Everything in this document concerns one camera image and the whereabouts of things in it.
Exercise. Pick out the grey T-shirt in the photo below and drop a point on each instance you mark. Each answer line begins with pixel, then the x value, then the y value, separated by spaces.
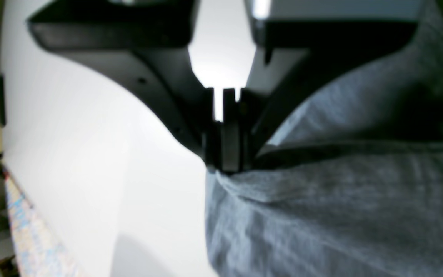
pixel 351 184

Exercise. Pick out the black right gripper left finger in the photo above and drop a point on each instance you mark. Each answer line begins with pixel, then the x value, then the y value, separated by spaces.
pixel 144 49

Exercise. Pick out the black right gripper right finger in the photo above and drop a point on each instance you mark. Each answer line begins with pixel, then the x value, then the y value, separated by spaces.
pixel 302 45

